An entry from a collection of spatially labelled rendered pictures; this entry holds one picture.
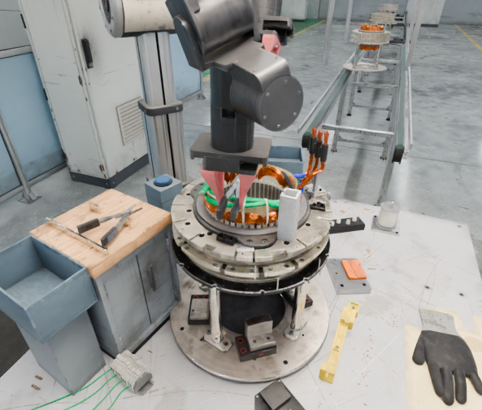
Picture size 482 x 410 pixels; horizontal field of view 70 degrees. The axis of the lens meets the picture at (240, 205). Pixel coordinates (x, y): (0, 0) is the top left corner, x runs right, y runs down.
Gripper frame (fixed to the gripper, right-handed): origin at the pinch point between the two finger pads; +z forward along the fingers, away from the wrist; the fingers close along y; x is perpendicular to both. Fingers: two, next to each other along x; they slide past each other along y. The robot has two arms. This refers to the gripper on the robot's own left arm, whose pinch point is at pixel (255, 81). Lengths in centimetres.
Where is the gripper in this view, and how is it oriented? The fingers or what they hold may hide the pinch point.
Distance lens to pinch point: 61.1
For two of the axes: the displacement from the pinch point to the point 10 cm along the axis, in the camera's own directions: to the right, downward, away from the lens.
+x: 2.3, -1.8, 9.6
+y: 9.7, 1.5, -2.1
